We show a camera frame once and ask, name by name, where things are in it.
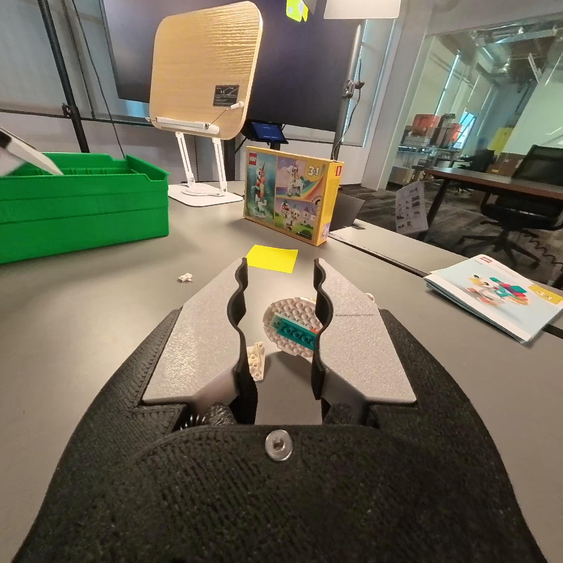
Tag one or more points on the white clear lego brick cluster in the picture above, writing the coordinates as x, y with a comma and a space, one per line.
256, 363

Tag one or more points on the black office chair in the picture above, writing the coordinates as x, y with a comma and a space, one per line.
519, 206

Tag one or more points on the metal storage shelf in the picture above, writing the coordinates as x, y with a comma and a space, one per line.
429, 132

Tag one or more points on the ceiling light panel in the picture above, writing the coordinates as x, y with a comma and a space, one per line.
360, 9

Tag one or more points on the dark monitor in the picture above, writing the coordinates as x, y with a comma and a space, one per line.
299, 66

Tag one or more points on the light stand pole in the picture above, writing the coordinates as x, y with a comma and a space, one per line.
351, 88

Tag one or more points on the lego instruction booklet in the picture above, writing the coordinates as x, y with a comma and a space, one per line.
492, 294

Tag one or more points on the yellow wall sign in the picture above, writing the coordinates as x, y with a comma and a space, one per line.
501, 140

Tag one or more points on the long wooden table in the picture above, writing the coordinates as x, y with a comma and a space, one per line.
484, 178

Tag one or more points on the small yellow sticker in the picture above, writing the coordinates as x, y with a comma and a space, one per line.
295, 9

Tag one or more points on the round white lego base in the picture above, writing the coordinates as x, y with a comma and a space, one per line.
290, 316

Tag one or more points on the dark grey flat panel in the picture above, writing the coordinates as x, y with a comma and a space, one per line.
347, 211

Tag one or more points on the small blue screen device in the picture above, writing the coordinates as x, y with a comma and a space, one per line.
267, 132

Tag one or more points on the black pole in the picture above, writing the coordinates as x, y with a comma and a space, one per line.
65, 77

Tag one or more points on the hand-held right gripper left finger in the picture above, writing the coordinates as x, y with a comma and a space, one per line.
198, 347

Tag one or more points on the green plastic bin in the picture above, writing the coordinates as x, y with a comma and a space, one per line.
88, 206

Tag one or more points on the printed paper sheet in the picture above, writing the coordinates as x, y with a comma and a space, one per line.
411, 206

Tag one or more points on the beige book stand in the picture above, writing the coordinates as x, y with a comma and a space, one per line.
202, 66

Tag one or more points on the yellow sticky note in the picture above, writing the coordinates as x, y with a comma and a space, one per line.
272, 258

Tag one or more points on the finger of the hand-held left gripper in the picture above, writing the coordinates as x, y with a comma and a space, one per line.
17, 154

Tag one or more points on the yellow lego box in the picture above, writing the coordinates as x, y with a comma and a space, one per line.
290, 193

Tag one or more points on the scattered small lego pieces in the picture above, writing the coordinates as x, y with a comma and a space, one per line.
185, 277

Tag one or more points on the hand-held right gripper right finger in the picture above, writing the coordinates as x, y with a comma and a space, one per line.
365, 352

